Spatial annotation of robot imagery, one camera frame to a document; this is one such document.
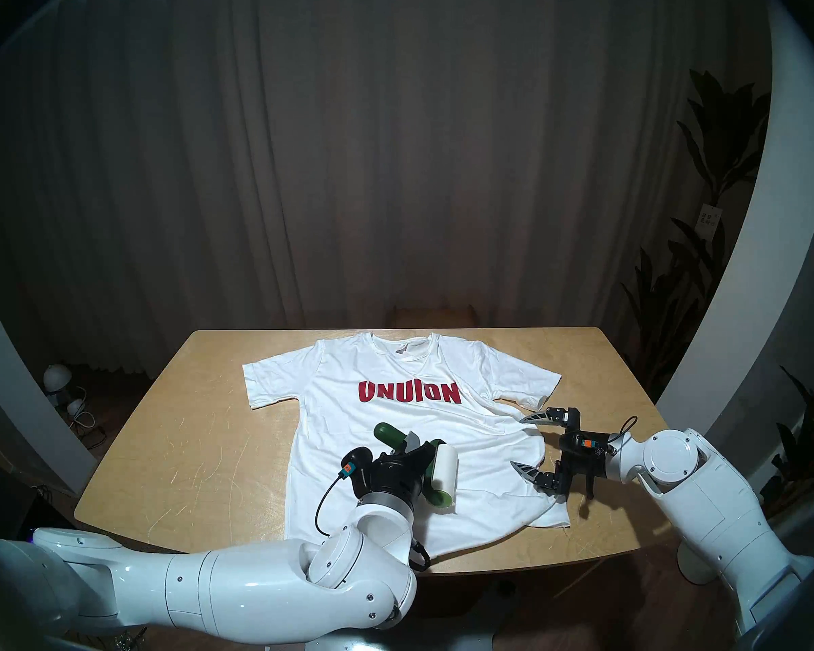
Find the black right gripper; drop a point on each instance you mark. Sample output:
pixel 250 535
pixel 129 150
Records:
pixel 587 456

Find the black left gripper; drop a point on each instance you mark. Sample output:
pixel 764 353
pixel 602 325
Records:
pixel 397 477

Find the white t-shirt red print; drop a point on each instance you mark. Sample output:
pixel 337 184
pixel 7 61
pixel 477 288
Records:
pixel 461 399

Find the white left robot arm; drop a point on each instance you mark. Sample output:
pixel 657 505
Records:
pixel 230 588

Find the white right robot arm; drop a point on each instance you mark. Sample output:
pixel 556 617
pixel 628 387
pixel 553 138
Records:
pixel 712 507

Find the brown wooden chair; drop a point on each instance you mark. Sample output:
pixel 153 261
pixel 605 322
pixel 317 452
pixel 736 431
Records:
pixel 434 317

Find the white curved pillar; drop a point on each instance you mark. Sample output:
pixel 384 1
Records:
pixel 753 283
pixel 13 399

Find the plant in white pot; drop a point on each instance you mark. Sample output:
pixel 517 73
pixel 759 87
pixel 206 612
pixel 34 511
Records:
pixel 810 453

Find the white paper plant tag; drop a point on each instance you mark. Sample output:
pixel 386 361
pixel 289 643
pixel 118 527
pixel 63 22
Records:
pixel 708 215

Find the beige pleated curtain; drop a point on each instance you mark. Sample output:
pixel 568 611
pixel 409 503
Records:
pixel 380 148

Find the small white round lamp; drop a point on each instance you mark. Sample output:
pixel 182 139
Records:
pixel 75 407

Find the tall dark leafy plant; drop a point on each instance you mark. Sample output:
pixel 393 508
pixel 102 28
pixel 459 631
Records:
pixel 722 141

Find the white mushroom lamp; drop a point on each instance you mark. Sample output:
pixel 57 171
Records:
pixel 57 377

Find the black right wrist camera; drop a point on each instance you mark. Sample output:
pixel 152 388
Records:
pixel 587 444

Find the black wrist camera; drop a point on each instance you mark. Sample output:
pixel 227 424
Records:
pixel 587 444
pixel 356 461

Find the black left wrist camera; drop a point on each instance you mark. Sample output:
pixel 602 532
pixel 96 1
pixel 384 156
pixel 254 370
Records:
pixel 356 461

